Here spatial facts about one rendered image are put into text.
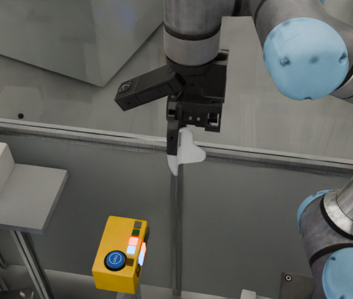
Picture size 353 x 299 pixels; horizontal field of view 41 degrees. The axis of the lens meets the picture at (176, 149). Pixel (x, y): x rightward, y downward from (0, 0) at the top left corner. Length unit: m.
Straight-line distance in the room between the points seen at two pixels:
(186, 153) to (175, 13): 0.24
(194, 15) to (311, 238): 0.59
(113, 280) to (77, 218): 0.79
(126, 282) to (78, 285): 1.21
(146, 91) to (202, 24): 0.14
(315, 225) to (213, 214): 0.74
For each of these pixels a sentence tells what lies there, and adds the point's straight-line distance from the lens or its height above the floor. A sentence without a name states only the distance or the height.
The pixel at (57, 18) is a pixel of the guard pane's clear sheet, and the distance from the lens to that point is 1.29.
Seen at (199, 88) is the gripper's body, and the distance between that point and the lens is 0.68.
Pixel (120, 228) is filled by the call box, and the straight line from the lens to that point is 1.20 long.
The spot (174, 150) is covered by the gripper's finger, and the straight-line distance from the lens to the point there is 0.72.
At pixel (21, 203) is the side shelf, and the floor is 0.86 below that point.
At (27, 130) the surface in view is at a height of 1.00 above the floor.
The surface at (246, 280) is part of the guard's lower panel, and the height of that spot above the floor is 0.23.
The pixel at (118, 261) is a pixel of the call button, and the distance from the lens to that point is 1.14.
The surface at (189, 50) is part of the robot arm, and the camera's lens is 0.61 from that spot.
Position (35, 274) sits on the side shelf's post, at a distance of 2.05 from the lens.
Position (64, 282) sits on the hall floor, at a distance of 2.38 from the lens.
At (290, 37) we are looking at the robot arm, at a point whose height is 1.81.
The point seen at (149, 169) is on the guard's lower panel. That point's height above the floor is 0.87.
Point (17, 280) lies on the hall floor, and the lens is 2.44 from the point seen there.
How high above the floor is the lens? 2.06
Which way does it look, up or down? 47 degrees down
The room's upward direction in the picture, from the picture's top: straight up
